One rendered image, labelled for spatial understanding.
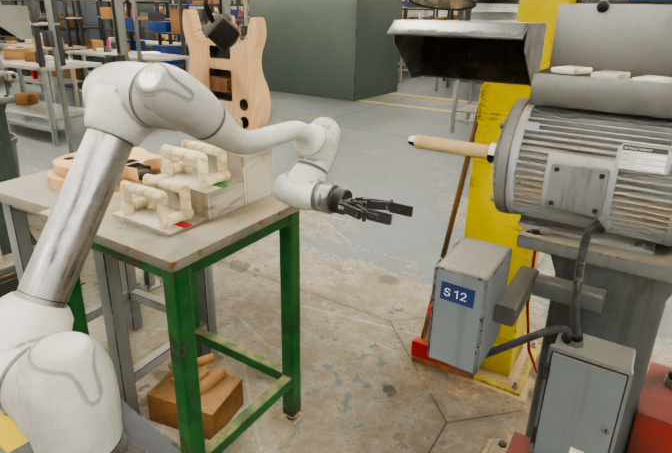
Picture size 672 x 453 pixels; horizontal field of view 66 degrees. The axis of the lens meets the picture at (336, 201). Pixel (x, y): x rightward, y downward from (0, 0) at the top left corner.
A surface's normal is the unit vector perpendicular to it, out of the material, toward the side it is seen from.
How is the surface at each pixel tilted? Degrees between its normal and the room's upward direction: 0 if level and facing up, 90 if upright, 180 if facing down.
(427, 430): 0
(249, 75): 90
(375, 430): 0
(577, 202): 90
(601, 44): 90
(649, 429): 90
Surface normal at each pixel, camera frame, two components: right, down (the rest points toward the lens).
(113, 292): 0.88, 0.18
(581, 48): -0.54, 0.28
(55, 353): 0.11, -0.92
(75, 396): 0.62, 0.03
